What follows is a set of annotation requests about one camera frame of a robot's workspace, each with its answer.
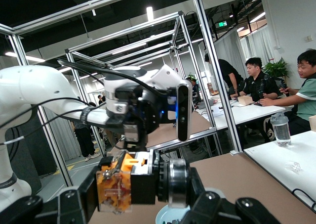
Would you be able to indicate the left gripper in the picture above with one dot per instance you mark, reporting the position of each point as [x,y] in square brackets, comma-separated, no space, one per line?
[148,110]

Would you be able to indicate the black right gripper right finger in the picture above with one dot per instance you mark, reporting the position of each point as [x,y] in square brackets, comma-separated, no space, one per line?
[209,209]

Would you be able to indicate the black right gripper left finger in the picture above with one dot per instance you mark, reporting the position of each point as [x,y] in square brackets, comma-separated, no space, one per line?
[69,206]

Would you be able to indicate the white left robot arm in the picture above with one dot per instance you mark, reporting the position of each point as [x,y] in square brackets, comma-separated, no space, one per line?
[37,85]

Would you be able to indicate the small wooden box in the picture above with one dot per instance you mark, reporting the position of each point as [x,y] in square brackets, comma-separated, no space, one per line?
[244,100]

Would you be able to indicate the brown cardboard box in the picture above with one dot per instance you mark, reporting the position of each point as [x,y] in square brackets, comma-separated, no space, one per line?
[313,122]

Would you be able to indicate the light blue round plate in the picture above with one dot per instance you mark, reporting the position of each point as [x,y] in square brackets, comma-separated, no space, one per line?
[168,214]

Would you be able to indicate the person in striped shirt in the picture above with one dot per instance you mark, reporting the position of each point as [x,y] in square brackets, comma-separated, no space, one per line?
[102,103]

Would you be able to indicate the person in dark trousers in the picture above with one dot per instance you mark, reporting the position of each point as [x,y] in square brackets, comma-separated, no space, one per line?
[85,140]

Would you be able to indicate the white table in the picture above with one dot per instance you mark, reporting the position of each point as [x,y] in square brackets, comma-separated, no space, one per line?
[284,164]
[247,112]

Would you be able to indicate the clear water bottle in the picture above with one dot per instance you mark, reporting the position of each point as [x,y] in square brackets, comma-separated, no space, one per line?
[280,130]

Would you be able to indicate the bending person in black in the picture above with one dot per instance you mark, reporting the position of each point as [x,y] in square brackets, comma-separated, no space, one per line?
[229,73]

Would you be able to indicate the white ceiling tube light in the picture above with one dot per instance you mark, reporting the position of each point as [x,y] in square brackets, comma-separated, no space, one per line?
[149,12]

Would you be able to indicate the seated person in black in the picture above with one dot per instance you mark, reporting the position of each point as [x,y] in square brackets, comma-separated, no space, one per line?
[259,85]

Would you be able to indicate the green exit sign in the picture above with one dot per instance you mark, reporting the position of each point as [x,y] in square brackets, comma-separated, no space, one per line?
[222,24]

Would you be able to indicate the person in green shirt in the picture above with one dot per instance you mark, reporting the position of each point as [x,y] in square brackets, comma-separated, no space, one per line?
[306,98]

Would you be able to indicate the green potted plant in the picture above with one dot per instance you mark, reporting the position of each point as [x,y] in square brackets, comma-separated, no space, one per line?
[275,68]

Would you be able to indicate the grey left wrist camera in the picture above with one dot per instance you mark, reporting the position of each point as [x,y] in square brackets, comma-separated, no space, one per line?
[184,110]

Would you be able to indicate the aluminium cage frame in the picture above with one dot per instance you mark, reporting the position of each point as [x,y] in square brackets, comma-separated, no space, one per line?
[194,60]
[213,60]

